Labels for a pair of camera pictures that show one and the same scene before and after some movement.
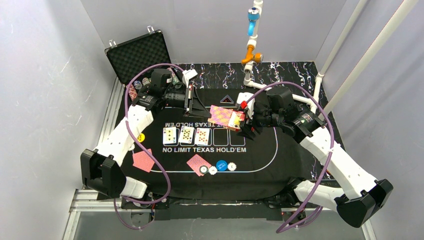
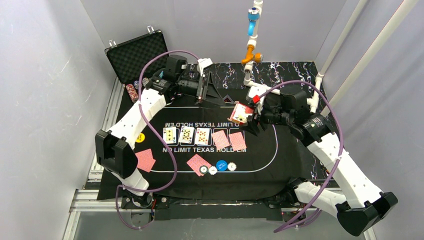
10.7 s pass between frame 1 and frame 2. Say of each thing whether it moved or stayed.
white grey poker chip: stayed
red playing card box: moved
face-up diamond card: stayed
